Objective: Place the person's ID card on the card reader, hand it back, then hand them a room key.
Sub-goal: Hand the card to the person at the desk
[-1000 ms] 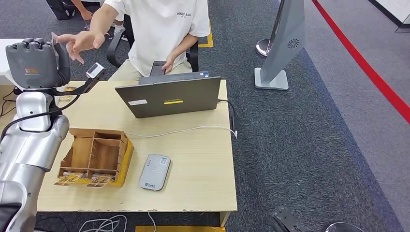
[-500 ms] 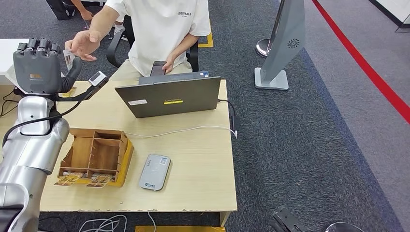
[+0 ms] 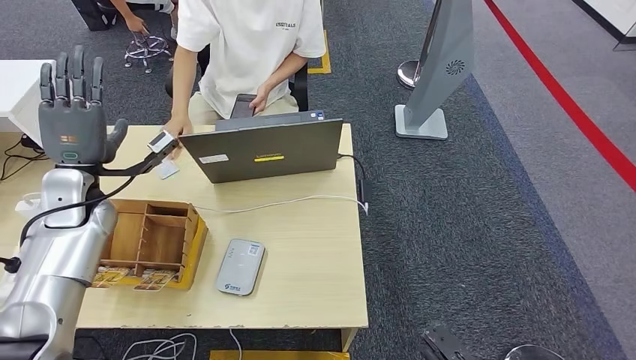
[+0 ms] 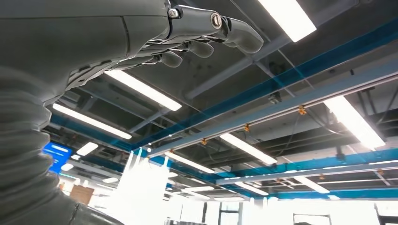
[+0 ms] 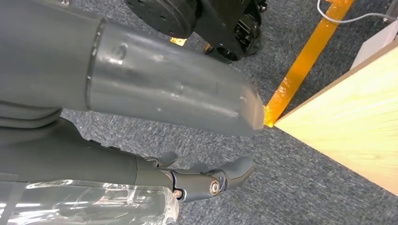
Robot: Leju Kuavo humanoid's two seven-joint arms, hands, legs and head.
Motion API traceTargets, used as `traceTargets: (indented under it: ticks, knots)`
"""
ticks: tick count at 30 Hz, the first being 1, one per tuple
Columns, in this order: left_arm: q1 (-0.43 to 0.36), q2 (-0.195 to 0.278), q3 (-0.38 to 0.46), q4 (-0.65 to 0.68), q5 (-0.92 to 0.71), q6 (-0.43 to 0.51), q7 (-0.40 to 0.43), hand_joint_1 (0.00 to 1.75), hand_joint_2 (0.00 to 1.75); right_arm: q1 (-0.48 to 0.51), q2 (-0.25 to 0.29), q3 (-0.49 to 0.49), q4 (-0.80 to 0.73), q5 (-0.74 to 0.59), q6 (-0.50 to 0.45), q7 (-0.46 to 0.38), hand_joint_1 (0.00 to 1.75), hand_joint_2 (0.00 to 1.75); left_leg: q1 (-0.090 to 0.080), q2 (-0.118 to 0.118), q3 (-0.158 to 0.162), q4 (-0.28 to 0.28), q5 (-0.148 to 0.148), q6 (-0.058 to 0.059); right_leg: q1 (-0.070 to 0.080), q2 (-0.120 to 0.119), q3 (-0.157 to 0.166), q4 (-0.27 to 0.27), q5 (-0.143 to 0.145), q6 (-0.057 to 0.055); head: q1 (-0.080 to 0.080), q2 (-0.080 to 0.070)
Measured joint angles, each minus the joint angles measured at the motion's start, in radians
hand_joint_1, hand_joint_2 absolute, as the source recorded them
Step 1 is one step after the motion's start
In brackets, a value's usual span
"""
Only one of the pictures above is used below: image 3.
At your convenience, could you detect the person's left hand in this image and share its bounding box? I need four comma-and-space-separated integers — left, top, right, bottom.
248, 83, 273, 116

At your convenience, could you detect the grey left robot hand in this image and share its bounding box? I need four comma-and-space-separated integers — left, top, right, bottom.
38, 45, 129, 167

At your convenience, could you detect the person's right hand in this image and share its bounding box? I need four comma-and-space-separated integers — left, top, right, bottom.
163, 115, 195, 161

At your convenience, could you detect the black smartphone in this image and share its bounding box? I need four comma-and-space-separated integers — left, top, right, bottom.
229, 93, 258, 119

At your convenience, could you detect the white ID card with photo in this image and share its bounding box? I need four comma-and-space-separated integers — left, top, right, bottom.
157, 160, 181, 181

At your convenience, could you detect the person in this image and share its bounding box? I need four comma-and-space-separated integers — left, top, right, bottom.
163, 0, 328, 161
109, 0, 179, 42

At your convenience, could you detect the wooden card organizer box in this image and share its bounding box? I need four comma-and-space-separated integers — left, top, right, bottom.
91, 198, 209, 292

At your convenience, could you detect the grey white card reader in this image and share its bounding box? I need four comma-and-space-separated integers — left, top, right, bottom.
214, 238, 266, 298

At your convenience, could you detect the grey laptop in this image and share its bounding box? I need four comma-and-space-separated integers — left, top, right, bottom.
178, 109, 345, 185

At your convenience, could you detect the white desk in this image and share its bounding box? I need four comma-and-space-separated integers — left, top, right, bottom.
0, 59, 58, 145

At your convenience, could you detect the yellow floor tape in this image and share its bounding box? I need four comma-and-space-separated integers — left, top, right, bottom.
208, 349, 351, 360
307, 28, 332, 76

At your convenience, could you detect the chrome stool base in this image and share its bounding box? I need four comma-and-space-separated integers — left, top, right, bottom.
123, 30, 173, 74

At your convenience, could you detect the white charger plug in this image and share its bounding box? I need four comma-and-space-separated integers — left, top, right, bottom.
14, 192, 46, 220

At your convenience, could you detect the black bag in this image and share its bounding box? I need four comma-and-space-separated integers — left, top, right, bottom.
69, 0, 119, 32

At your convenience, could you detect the chrome stanchion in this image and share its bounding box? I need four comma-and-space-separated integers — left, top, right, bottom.
396, 0, 443, 92

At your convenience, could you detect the grey standing kiosk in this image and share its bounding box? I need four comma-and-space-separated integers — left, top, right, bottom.
394, 0, 476, 141

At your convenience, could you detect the red floor tape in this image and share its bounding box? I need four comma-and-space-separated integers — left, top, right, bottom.
484, 0, 636, 194

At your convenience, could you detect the chrome stanchion base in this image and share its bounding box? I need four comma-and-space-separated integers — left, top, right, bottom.
504, 343, 566, 360

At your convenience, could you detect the white partition panel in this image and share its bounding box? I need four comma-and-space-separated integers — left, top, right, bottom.
571, 0, 636, 53

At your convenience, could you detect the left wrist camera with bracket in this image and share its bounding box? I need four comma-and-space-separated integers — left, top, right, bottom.
97, 130, 180, 179

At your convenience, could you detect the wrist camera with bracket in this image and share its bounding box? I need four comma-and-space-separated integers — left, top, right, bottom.
97, 130, 180, 179
419, 325, 469, 360

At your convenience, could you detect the tangle of black cables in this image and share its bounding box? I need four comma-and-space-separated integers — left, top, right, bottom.
0, 135, 51, 182

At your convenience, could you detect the long white cable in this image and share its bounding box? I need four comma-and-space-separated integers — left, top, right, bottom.
193, 194, 370, 215

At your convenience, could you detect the black laptop power cable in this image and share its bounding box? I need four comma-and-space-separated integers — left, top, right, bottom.
337, 154, 373, 206

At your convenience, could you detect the bundle of white cables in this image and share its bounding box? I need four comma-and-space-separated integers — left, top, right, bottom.
121, 332, 198, 360

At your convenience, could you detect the thin white hanging cable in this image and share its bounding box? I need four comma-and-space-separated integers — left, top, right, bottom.
228, 328, 244, 360

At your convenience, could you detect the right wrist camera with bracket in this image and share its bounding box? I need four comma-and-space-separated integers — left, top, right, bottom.
419, 325, 469, 360

